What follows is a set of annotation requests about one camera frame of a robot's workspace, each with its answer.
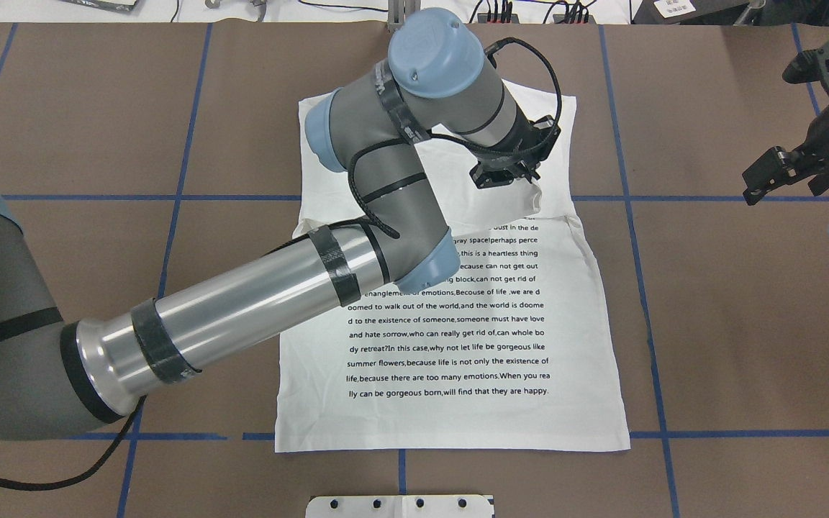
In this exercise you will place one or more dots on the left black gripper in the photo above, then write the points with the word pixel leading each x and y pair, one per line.
pixel 506 146

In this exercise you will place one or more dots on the white long-sleeve printed shirt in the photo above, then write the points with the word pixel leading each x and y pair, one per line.
pixel 513 352

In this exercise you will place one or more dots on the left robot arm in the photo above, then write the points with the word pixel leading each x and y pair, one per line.
pixel 141 158

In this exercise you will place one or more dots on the orange black connector block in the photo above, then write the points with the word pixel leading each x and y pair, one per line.
pixel 494 12

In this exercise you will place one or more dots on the black box with label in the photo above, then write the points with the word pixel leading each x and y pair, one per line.
pixel 674 12

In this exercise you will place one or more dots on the aluminium frame post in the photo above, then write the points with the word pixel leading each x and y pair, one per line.
pixel 398 11

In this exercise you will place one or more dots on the white camera mast base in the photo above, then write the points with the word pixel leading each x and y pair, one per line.
pixel 425 505

